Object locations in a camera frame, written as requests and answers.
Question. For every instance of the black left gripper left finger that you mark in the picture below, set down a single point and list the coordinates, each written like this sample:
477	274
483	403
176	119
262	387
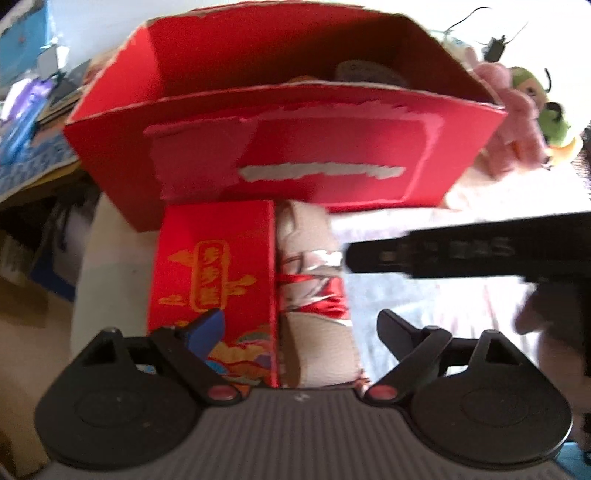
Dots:
186	349

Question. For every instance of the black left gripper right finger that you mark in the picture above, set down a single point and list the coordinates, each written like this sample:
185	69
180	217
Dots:
418	351

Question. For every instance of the small red gift box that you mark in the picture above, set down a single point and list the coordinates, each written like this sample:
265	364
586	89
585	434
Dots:
220	256

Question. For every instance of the pink teddy bear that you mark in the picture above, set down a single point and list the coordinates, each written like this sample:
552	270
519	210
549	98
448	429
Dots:
518	141

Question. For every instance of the green plush toy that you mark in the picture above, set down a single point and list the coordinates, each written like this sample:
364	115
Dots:
562	144

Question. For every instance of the black charger plug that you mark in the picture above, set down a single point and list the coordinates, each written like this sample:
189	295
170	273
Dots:
494	50

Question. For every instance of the brown tape roll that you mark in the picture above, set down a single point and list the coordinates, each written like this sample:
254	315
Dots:
361	71

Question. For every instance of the large red cardboard box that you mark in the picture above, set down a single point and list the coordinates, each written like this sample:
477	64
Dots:
240	102

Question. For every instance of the blue patterned cloth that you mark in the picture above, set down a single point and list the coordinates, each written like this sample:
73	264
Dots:
33	163

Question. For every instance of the stack of books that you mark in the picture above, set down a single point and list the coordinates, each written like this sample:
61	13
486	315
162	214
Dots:
68	92

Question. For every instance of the purple toy figure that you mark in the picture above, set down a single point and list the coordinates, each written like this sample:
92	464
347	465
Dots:
22	95

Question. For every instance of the blue packaged item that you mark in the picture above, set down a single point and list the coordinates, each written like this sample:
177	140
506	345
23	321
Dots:
26	29

